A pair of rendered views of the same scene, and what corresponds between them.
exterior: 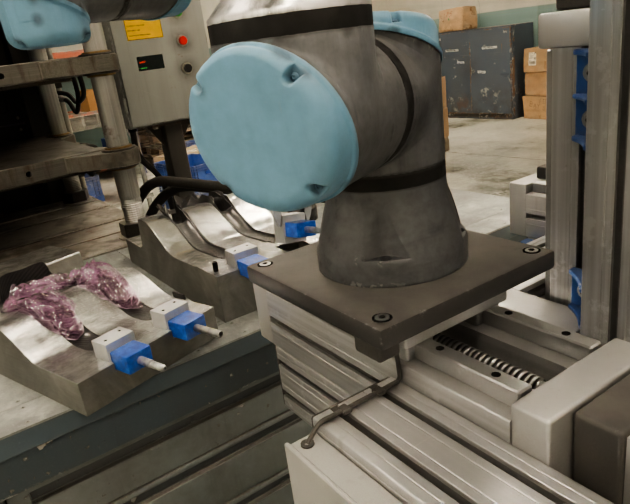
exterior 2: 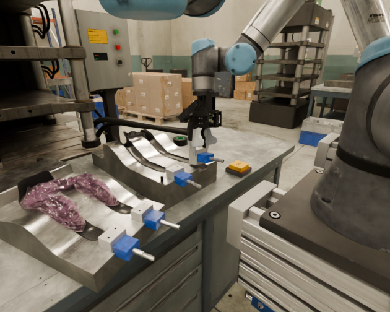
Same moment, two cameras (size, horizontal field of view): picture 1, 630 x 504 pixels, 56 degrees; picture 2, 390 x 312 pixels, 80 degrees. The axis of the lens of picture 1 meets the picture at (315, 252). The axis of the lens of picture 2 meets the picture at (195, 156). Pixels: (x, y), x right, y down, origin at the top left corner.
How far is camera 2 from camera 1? 43 cm
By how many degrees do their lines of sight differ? 13
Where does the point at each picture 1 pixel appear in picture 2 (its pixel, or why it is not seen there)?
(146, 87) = (98, 69)
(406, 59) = not seen: outside the picture
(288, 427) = (187, 258)
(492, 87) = (222, 85)
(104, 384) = (109, 268)
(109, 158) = (78, 106)
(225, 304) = (166, 200)
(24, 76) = (28, 54)
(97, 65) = (74, 54)
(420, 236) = not seen: outside the picture
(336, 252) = (369, 223)
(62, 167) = (50, 108)
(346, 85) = not seen: outside the picture
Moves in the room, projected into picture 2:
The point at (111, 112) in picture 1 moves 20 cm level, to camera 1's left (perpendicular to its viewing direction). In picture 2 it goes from (80, 80) to (35, 82)
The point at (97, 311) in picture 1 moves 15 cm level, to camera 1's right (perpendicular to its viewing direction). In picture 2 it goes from (91, 208) to (148, 200)
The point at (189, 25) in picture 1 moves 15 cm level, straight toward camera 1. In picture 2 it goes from (121, 39) to (124, 38)
